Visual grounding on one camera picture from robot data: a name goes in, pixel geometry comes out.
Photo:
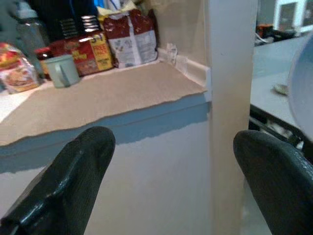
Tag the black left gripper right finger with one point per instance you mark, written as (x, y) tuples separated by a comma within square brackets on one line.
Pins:
[(278, 186)]

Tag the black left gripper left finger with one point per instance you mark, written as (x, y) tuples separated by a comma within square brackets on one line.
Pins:
[(66, 186)]

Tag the beige counter mat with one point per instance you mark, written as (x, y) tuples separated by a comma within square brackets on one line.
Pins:
[(97, 98)]

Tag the white paper roll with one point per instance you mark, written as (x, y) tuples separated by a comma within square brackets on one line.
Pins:
[(302, 85)]

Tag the grey table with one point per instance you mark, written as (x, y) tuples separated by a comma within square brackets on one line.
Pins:
[(274, 80)]

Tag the pale green plastic mug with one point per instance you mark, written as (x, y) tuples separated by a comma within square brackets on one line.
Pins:
[(63, 71)]

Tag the orange and white snack bag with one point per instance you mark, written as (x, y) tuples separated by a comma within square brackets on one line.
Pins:
[(15, 69)]

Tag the red lidded jar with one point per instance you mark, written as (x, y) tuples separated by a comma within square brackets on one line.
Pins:
[(44, 61)]

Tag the red and yellow snack box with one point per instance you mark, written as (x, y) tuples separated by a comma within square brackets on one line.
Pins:
[(90, 55)]

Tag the clear plastic water bottle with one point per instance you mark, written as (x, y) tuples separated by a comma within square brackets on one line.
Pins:
[(30, 39)]

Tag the dark red food bag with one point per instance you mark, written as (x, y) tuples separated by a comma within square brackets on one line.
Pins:
[(133, 40)]

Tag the black and silver packet stack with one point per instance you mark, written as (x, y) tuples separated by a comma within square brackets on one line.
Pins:
[(89, 23)]

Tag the small crumpled clear wrapper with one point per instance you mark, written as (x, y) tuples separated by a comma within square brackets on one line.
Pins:
[(172, 54)]

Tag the white cabinet with glass doors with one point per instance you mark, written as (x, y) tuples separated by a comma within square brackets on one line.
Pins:
[(292, 14)]

